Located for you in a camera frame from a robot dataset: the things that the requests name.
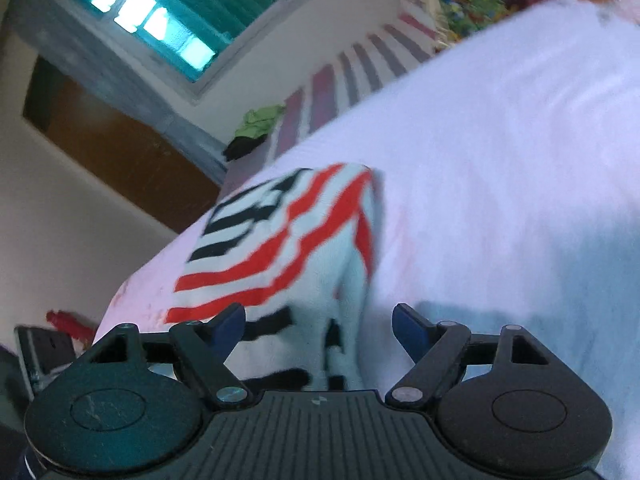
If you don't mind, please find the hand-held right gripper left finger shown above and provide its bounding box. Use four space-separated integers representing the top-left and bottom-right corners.
77 303 249 407

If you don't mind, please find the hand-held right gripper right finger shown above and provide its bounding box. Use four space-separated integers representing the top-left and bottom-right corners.
385 303 558 407

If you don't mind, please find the white black red striped garment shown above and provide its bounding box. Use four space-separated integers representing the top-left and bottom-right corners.
165 162 387 396

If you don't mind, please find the red plastic object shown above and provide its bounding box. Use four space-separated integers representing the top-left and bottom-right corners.
45 310 96 343

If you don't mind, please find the dark cloth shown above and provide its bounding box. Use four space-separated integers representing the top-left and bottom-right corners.
222 135 271 162

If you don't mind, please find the grey flat device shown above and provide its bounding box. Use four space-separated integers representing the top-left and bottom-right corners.
14 326 81 391

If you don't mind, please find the brown wooden door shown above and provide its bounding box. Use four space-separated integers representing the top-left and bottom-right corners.
22 57 221 236

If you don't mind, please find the green cloth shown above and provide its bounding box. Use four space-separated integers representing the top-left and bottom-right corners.
235 104 287 139

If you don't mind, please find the purple white striped bed sheet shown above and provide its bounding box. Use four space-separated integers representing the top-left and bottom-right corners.
220 0 566 201

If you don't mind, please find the grey curtain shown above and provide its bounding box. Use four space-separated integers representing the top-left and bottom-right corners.
7 0 232 187

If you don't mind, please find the window with grey frame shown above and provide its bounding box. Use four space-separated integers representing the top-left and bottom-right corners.
65 0 368 105

